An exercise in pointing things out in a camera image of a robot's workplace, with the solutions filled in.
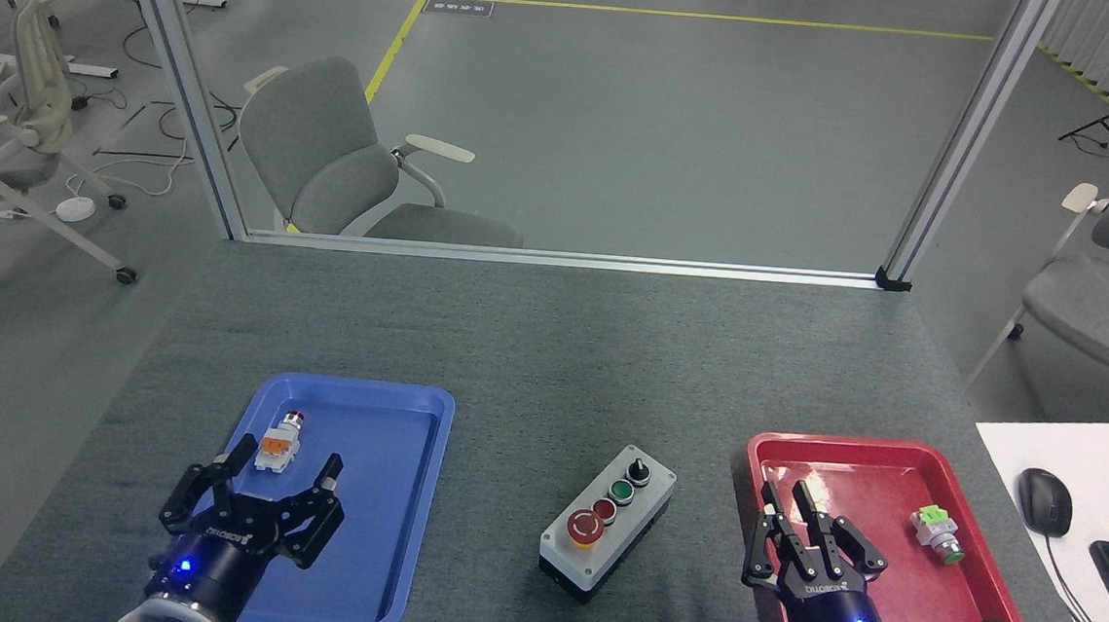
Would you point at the grey control box with buttons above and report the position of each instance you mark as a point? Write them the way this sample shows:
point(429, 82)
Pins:
point(596, 548)

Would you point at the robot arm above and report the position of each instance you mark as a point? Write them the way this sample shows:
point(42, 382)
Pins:
point(172, 616)

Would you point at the red push button orange block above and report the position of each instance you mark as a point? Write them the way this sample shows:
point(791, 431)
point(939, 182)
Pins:
point(276, 446)

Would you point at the blue plastic tray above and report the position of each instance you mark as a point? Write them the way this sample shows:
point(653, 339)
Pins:
point(376, 494)

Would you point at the red plastic tray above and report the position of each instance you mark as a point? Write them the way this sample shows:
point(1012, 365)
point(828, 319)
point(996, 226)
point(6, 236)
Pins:
point(924, 610)

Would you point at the black computer mouse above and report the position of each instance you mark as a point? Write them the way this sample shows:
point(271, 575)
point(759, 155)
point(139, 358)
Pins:
point(1045, 501)

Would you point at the white round floor socket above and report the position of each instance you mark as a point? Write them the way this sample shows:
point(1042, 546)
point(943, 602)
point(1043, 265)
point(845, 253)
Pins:
point(76, 209)

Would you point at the grey office chair white armrests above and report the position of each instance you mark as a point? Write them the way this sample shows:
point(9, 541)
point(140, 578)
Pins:
point(331, 159)

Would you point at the grey chair with white armrest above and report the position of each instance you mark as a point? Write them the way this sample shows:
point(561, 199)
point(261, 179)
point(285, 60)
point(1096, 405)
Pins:
point(1101, 310)

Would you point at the white mesh office chair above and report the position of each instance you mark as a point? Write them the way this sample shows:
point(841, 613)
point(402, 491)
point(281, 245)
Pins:
point(32, 109)

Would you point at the white desk foot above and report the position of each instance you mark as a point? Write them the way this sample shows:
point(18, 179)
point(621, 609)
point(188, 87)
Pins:
point(64, 67)

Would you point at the green push button switch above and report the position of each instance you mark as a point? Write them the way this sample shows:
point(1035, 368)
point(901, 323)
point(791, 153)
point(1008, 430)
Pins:
point(937, 533)

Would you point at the black corner bracket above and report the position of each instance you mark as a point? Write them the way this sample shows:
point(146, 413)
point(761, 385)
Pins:
point(893, 280)

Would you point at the silver aluminium rail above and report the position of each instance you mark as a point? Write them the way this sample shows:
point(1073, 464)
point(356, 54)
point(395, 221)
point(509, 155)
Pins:
point(558, 259)

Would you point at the silver aluminium post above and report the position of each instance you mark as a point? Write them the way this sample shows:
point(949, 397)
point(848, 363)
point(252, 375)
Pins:
point(180, 80)
point(967, 135)

